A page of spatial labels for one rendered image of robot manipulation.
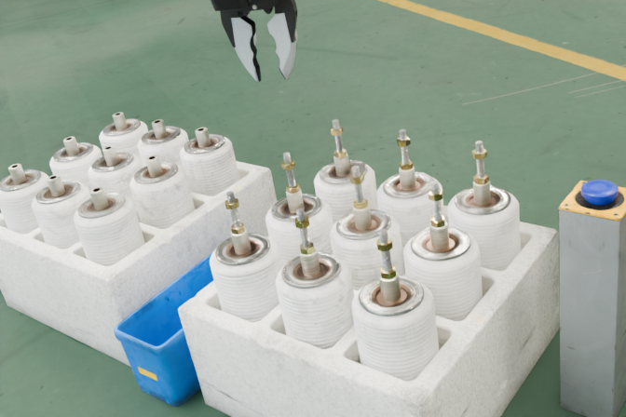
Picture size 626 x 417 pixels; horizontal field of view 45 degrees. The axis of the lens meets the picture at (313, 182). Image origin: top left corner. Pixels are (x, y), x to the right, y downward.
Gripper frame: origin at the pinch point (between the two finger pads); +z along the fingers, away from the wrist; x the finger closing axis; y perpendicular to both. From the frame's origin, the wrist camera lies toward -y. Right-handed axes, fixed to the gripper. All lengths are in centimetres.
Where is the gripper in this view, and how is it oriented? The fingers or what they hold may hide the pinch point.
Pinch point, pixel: (269, 72)
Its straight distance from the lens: 100.4
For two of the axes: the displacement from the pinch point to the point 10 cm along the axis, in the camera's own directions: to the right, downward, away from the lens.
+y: 2.2, -4.8, 8.5
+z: 1.6, 8.8, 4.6
